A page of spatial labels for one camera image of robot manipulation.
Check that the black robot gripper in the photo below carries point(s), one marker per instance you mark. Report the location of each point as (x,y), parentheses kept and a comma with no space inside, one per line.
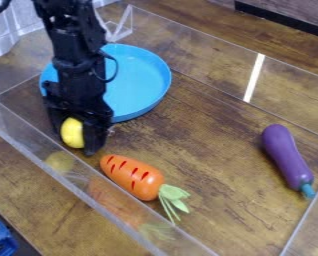
(76,96)

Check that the yellow toy lemon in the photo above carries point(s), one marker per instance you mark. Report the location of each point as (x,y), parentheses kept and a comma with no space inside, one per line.
(71,133)

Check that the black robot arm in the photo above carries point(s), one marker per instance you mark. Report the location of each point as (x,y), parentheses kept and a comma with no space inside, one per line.
(75,95)

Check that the round blue tray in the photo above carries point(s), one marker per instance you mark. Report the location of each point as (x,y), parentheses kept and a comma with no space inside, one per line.
(140,80)

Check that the orange toy carrot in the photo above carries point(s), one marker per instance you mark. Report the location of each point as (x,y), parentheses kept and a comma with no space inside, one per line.
(143,181)

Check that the white curtain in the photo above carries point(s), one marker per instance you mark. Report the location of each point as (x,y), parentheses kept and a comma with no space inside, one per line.
(8,23)

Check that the blue box corner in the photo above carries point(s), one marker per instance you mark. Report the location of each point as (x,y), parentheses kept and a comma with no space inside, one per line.
(8,244)

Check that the purple toy eggplant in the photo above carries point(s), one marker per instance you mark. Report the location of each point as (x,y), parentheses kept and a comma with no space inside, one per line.
(281,147)

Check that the black baseboard strip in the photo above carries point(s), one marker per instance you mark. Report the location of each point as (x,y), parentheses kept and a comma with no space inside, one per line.
(275,17)

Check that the clear acrylic enclosure wall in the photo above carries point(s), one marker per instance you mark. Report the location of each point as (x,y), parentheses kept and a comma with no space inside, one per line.
(199,137)

